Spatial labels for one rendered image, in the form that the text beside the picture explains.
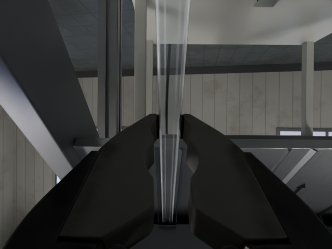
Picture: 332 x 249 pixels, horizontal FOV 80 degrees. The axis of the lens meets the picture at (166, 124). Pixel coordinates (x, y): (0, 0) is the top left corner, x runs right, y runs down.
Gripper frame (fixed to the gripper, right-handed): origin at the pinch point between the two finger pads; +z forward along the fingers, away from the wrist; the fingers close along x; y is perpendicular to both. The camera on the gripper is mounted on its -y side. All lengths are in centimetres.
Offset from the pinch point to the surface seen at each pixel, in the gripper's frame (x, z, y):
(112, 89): -10.9, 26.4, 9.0
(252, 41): 34, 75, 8
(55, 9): -95, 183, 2
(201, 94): 58, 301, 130
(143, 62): -6.6, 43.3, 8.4
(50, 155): -9.1, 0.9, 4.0
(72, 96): -8.0, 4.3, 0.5
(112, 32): -11.1, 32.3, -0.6
